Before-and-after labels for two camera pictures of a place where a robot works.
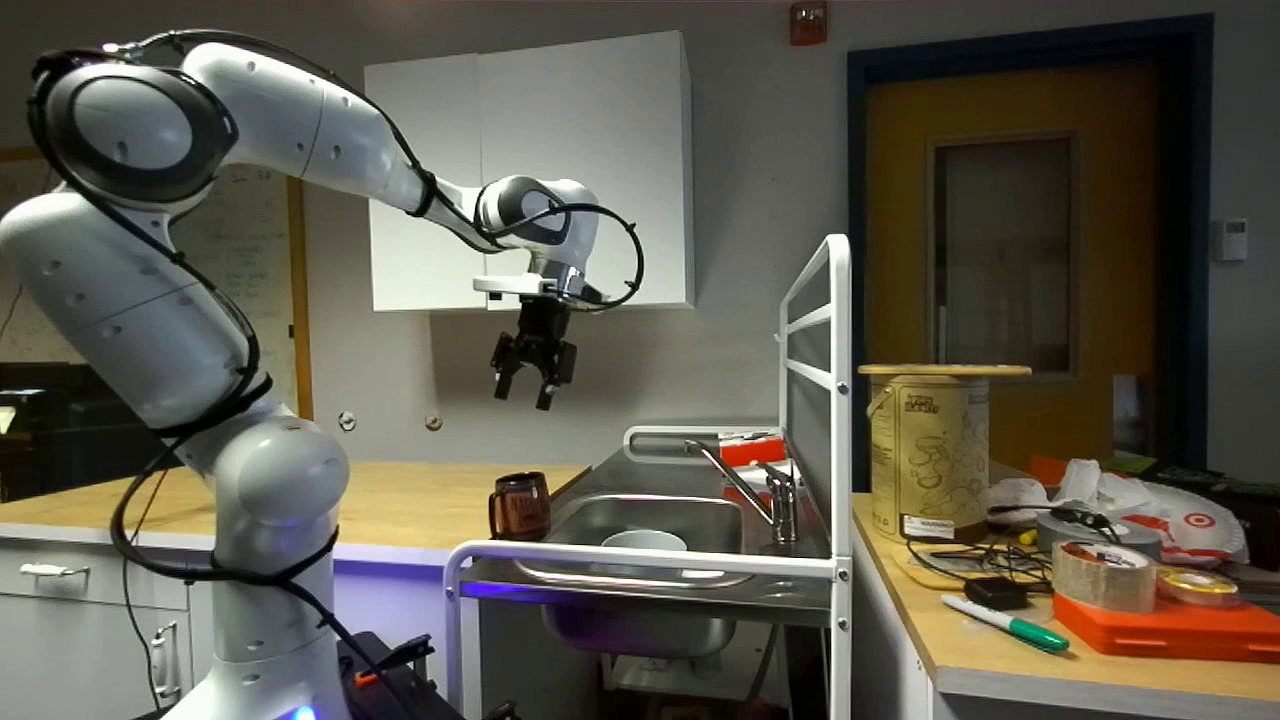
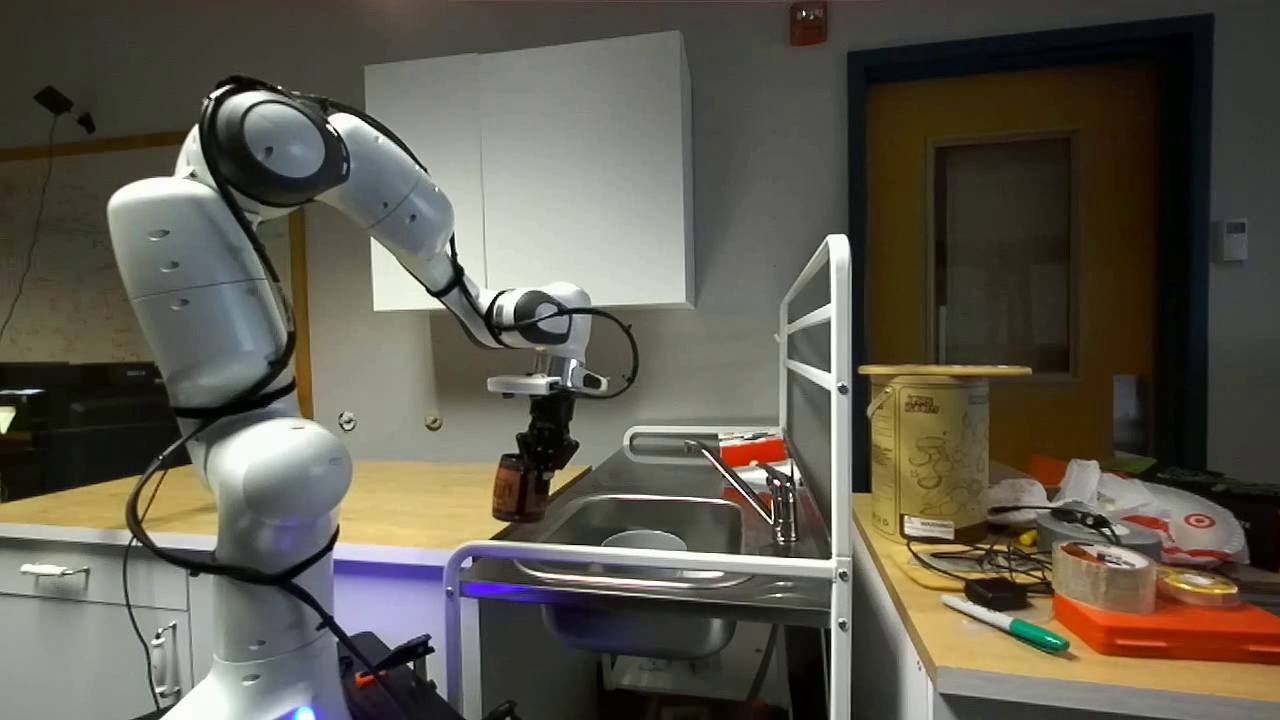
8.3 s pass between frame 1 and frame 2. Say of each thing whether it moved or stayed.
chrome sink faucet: stayed
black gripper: moved
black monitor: stayed
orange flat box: stayed
